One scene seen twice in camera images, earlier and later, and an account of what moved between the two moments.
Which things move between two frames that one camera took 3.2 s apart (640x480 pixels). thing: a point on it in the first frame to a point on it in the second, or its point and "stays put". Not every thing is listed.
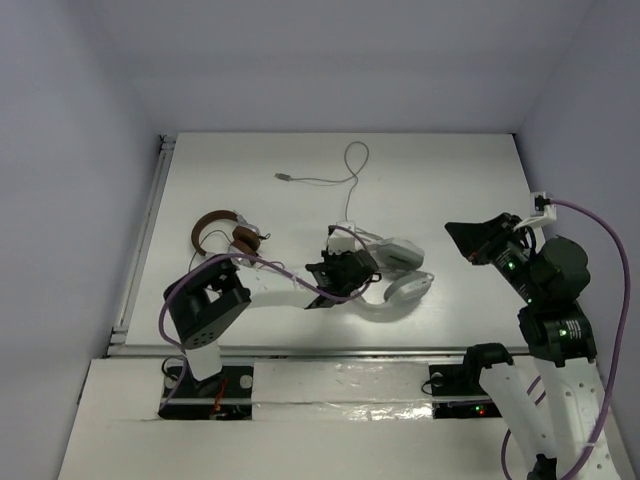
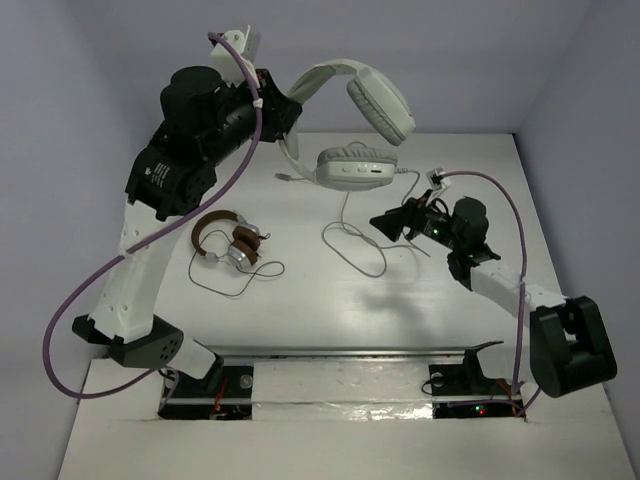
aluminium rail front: (166, 353) stays put
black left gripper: (329, 273) to (273, 107)
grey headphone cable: (284, 177) to (414, 190)
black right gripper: (473, 238) to (393, 222)
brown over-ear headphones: (246, 235) stays put
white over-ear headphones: (403, 258) to (351, 168)
